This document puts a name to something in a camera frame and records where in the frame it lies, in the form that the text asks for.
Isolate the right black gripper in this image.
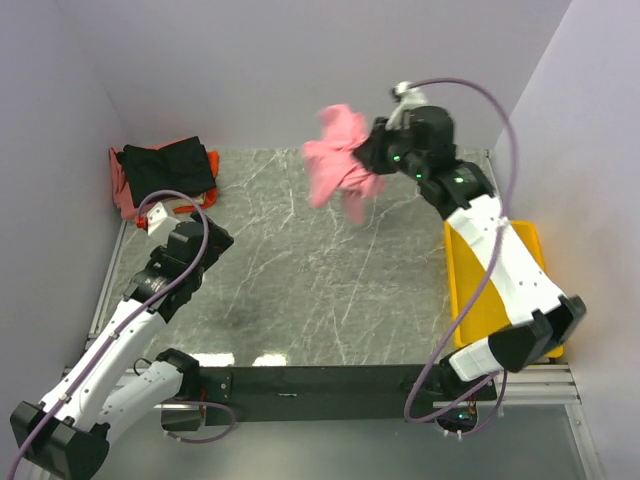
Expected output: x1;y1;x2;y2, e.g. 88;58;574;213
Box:
355;117;428;181

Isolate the pink t shirt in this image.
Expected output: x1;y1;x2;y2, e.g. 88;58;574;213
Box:
302;104;385;224

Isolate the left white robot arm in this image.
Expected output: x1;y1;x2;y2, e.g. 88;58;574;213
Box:
10;218;234;479

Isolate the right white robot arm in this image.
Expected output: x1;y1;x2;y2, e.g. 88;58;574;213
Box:
354;106;586;399

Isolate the cream folded t shirt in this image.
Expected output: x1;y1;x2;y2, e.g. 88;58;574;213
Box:
148;193;217;215

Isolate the orange folded t shirt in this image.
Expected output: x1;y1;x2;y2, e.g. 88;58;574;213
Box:
134;149;221;221

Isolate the salmon folded t shirt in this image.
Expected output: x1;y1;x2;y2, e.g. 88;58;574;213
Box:
109;145;171;221

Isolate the black folded t shirt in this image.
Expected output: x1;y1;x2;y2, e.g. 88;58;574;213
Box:
121;136;218;207

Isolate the yellow plastic tray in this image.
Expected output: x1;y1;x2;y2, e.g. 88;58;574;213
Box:
444;221;546;349

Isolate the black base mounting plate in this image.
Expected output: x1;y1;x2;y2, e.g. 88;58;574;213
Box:
159;364;499;434

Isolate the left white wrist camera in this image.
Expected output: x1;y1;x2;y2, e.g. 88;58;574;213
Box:
135;202;180;243

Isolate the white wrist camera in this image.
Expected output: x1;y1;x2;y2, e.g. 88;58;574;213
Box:
135;202;180;243
386;81;428;130

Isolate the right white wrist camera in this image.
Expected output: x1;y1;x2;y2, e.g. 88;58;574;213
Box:
386;81;428;130

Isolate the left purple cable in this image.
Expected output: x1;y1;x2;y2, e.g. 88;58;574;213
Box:
5;189;239;480

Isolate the purple cable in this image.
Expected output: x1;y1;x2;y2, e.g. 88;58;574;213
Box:
403;78;520;439
5;189;239;480

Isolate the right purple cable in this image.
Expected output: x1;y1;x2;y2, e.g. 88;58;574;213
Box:
403;78;520;439

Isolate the aluminium frame rail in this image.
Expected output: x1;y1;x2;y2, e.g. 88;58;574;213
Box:
59;363;584;409

